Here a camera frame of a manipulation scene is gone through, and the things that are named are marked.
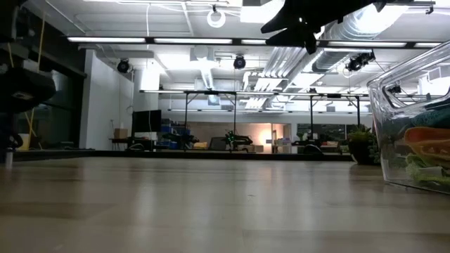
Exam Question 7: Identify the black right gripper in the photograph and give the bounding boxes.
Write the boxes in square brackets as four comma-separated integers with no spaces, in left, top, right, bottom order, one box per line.
[260,0,373,56]

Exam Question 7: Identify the blue microfiber towel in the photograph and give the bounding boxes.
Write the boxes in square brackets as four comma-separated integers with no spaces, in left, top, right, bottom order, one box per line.
[411,105,450,129]

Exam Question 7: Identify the orange microfiber towel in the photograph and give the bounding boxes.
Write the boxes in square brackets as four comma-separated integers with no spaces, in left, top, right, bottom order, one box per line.
[404,126,450,145]

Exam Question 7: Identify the green microfiber towel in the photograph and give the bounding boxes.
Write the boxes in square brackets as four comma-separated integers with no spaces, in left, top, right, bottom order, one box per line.
[404,153,450,186]

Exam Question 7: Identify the black office chair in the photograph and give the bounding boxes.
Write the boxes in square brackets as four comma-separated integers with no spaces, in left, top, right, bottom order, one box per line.
[304,143,323,155]

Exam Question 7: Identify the potted green plant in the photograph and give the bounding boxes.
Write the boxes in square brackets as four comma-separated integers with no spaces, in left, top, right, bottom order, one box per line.
[346,124,383,166]

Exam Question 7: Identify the clear plastic bin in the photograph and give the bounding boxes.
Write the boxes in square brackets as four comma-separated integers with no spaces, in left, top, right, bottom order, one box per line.
[366,40,450,195]

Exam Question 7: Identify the black overhead light bar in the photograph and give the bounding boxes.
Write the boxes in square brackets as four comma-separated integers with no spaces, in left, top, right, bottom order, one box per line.
[66,34,443,50]

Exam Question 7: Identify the black monitor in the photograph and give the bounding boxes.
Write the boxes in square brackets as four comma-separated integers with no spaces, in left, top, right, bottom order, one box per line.
[131,109,162,134]

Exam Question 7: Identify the yellow bucket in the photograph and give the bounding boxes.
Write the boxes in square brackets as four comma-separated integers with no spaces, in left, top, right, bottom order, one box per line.
[17,133,31,151]

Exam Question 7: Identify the black ceiling camera cluster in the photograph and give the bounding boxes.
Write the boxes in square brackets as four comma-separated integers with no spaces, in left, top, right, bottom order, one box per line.
[345,51,376,72]

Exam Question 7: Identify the silver ventilation duct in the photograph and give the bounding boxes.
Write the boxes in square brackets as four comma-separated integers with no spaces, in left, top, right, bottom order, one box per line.
[311,3,409,74]

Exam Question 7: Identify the white cable coil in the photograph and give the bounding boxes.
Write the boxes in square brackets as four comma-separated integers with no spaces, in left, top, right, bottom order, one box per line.
[206,4,227,29]

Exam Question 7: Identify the black workstation frame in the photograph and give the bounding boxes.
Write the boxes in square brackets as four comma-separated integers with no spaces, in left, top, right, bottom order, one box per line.
[140,89,363,152]

